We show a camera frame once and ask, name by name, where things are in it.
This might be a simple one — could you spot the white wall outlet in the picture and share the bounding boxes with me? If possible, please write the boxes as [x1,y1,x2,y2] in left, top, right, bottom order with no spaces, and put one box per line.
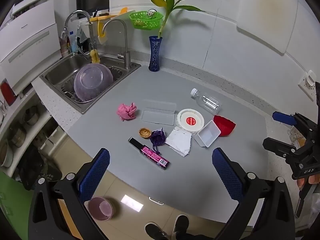
[297,70,316,102]

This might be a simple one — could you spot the green board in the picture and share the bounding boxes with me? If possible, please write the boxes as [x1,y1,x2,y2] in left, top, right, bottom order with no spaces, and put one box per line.
[0,171,35,230]

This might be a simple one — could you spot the white round lid red label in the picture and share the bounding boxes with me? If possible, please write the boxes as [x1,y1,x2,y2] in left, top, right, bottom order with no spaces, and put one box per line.
[177,108,205,132]

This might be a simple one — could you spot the clear plastic bottle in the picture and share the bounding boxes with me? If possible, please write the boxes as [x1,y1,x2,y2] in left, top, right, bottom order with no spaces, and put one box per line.
[190,88,223,115]

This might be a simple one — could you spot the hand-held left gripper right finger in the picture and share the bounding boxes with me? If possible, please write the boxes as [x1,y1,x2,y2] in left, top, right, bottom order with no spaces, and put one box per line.
[212,147,296,240]

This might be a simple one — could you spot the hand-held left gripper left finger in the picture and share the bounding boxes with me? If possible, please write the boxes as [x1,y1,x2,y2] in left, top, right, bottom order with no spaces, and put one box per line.
[28,148,111,240]

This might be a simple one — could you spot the pink crumpled paper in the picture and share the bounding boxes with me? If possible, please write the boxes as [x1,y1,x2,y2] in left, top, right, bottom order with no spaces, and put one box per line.
[117,102,138,122]

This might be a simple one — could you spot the yellow plastic hanging rack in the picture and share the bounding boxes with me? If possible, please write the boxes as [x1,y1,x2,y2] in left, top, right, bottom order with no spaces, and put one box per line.
[89,7,128,43]

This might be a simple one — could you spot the steel pull-out faucet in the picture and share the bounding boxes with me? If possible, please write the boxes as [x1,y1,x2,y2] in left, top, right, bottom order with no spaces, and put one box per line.
[61,10,97,58]

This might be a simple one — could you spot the pink cup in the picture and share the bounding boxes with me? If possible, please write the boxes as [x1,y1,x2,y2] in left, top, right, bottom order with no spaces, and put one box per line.
[59,36,70,57]

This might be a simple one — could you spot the blue patterned vase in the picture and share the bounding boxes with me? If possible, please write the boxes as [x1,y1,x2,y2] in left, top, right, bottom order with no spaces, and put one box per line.
[148,36,163,72]

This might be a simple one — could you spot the black shoe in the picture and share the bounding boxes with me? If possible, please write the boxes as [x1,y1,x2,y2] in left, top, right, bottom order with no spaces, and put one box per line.
[172,214,190,240]
[145,222,168,240]

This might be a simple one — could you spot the person's right hand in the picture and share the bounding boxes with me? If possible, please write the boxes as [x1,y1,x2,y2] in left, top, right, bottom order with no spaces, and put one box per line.
[297,173,320,188]

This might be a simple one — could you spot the pink plastic bin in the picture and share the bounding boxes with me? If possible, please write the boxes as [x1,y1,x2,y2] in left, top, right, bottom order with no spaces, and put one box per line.
[87,196,114,221]

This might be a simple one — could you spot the steel gooseneck faucet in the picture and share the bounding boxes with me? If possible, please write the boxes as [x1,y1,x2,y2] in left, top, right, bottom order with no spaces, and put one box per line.
[101,19,132,70]

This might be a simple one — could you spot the white paper napkin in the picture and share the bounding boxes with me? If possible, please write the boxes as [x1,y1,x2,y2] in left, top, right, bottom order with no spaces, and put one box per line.
[165,126,193,157]

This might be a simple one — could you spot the stainless steel sink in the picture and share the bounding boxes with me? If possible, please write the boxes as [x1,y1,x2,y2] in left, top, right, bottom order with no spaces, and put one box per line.
[39,52,142,115]

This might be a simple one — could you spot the red container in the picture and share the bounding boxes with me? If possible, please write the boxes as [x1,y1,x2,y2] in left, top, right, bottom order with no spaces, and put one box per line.
[0,81,14,107]

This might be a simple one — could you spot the white countertop dishwasher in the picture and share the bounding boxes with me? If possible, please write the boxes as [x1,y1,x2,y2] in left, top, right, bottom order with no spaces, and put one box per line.
[0,0,63,97]

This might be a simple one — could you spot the black plastic bag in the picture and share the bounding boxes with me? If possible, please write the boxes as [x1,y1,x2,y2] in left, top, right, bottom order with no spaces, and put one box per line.
[19,145,63,190]

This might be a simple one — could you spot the blue label bottle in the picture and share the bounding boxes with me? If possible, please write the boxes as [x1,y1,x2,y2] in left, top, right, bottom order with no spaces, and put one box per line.
[69,31,78,53]

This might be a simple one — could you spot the yellow sponge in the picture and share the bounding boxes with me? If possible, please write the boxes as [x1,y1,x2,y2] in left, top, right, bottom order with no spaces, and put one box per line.
[90,49,101,64]

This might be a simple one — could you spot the wire sink rack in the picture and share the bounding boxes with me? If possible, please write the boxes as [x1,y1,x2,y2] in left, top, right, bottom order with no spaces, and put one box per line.
[61,66,125,103]

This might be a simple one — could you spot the green plastic basket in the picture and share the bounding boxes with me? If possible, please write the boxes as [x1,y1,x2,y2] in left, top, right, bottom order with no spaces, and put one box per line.
[129,10,164,30]

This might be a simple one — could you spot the purple crumpled pouch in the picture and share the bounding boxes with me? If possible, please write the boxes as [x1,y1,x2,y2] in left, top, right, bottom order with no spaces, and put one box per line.
[149,128,166,155]

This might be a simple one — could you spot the white rectangular plastic container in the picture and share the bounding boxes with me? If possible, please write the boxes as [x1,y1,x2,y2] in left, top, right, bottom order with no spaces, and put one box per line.
[195,120,221,148]

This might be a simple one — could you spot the clear plastic hinged box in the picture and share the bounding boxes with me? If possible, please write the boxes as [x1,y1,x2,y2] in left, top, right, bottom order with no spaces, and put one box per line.
[140,99,177,126]

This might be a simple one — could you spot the red plastic cup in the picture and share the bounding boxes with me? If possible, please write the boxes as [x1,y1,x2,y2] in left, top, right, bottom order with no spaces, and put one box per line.
[213,115,236,137]

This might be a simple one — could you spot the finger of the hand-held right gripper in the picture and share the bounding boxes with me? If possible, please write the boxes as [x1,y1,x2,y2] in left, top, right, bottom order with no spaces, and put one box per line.
[262,137,304,160]
[272,111,316,140]

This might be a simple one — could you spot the purple plastic basin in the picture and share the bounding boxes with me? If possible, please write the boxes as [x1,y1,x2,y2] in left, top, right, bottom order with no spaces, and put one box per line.
[73,64,114,101]

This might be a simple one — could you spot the green bamboo plant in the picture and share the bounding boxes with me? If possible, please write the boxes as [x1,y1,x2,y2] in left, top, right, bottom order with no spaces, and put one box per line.
[147,0,206,40]

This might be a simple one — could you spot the pink and black long box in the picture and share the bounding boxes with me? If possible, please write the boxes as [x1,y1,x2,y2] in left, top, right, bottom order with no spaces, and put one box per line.
[128,137,171,170]

